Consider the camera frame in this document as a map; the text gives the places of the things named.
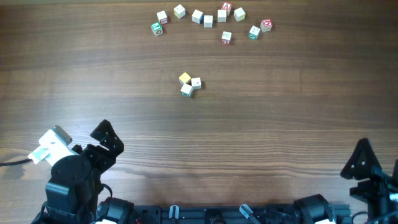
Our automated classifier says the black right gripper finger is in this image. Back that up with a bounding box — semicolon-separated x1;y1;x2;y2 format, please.
340;138;382;180
392;159;398;179

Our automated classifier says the white green wooden block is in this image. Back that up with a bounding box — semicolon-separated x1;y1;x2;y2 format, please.
180;83;193;98

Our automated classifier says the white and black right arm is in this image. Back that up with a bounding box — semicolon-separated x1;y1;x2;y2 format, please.
294;138;397;223

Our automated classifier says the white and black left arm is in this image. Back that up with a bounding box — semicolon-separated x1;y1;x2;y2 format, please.
29;119;141;223

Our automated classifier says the green letter wooden block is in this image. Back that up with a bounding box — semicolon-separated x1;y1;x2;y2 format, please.
150;22;163;36

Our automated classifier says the red sided wooden block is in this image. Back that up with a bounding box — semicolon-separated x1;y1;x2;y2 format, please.
157;11;169;24

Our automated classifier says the yellow edged wooden block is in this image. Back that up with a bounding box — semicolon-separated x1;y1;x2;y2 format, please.
174;4;186;19

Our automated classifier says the blue sided wooden block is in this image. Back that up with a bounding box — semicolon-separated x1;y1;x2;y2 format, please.
192;9;204;24

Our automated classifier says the plain picture wooden block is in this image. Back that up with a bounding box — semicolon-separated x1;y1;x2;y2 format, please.
203;15;213;28

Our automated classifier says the red bottomed wooden block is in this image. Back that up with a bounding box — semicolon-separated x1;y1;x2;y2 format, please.
221;31;232;45

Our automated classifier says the plain wooden block centre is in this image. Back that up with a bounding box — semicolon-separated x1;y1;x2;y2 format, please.
217;9;227;22

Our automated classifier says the red letter O block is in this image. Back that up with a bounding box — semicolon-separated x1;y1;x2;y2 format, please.
261;19;273;32

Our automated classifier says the green sided wooden block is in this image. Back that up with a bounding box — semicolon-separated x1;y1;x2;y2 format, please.
248;26;261;40

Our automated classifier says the red letter A block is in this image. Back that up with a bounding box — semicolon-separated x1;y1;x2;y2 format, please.
221;1;232;15

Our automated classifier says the plain wooden block right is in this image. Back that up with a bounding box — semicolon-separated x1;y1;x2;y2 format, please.
234;7;246;22

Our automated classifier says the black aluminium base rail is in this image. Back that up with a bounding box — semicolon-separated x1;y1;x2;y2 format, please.
133;203;352;224

